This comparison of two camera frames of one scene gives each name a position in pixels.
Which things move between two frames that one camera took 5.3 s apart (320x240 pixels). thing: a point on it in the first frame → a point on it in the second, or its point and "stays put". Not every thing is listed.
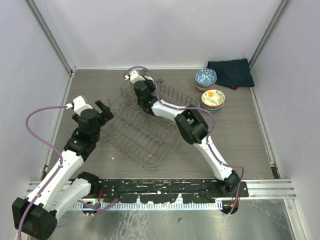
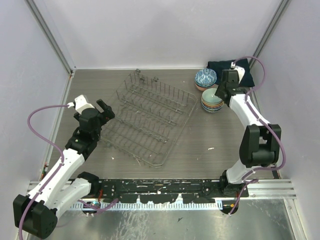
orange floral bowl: [203, 89] stays put
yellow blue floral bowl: [215, 109] stays put
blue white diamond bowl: [206, 77] stays put
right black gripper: [149, 83] → [218, 91]
